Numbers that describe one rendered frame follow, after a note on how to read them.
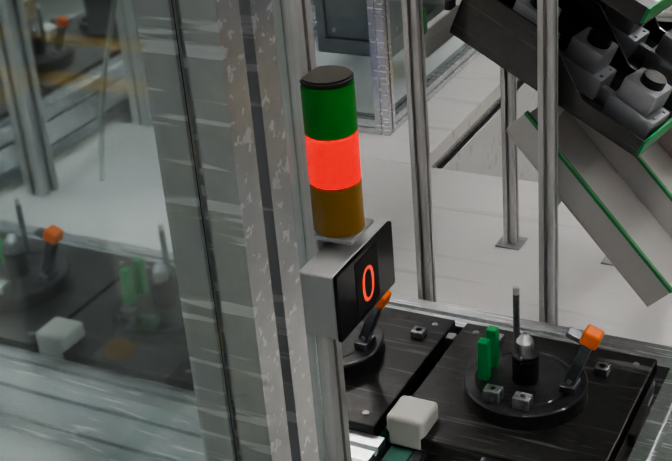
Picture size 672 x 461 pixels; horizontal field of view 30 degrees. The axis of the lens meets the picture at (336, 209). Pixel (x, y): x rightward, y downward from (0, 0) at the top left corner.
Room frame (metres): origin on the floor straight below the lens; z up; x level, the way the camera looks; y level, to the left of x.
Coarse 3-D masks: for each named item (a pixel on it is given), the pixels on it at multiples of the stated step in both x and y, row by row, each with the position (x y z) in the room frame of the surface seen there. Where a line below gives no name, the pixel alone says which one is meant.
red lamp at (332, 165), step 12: (312, 144) 1.06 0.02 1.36; (324, 144) 1.05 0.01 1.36; (336, 144) 1.05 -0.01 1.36; (348, 144) 1.05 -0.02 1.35; (312, 156) 1.06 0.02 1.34; (324, 156) 1.05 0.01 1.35; (336, 156) 1.05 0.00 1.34; (348, 156) 1.05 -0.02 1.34; (312, 168) 1.06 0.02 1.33; (324, 168) 1.05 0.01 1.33; (336, 168) 1.05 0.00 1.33; (348, 168) 1.05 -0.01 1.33; (360, 168) 1.07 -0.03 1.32; (312, 180) 1.06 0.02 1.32; (324, 180) 1.05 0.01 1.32; (336, 180) 1.05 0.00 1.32; (348, 180) 1.05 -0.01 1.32
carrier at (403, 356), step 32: (384, 320) 1.36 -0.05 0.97; (416, 320) 1.36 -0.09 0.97; (448, 320) 1.35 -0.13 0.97; (352, 352) 1.27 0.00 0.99; (384, 352) 1.29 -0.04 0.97; (416, 352) 1.28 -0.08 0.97; (352, 384) 1.23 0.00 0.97; (384, 384) 1.22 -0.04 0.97; (416, 384) 1.24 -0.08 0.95; (352, 416) 1.17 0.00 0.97; (384, 416) 1.17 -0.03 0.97
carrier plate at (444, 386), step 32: (448, 352) 1.28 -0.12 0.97; (576, 352) 1.25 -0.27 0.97; (608, 352) 1.25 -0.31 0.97; (448, 384) 1.21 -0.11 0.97; (608, 384) 1.18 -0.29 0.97; (640, 384) 1.18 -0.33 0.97; (448, 416) 1.15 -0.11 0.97; (608, 416) 1.12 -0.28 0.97; (448, 448) 1.10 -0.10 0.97; (480, 448) 1.09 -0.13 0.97; (512, 448) 1.08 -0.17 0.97; (544, 448) 1.08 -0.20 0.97; (576, 448) 1.07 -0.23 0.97; (608, 448) 1.07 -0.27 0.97
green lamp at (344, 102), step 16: (352, 80) 1.07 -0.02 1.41; (304, 96) 1.06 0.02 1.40; (320, 96) 1.05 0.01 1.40; (336, 96) 1.05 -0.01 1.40; (352, 96) 1.06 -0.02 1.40; (304, 112) 1.06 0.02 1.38; (320, 112) 1.05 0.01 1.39; (336, 112) 1.05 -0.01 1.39; (352, 112) 1.06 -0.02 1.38; (304, 128) 1.07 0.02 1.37; (320, 128) 1.05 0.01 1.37; (336, 128) 1.05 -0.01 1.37; (352, 128) 1.06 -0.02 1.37
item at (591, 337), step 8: (592, 328) 1.15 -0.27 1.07; (568, 336) 1.15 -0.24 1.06; (576, 336) 1.15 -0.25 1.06; (584, 336) 1.14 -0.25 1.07; (592, 336) 1.13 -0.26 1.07; (600, 336) 1.14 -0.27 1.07; (584, 344) 1.14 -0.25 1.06; (592, 344) 1.13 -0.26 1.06; (584, 352) 1.14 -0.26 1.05; (576, 360) 1.14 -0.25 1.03; (584, 360) 1.14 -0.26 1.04; (576, 368) 1.14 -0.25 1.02; (568, 376) 1.15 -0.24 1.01; (576, 376) 1.14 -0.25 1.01
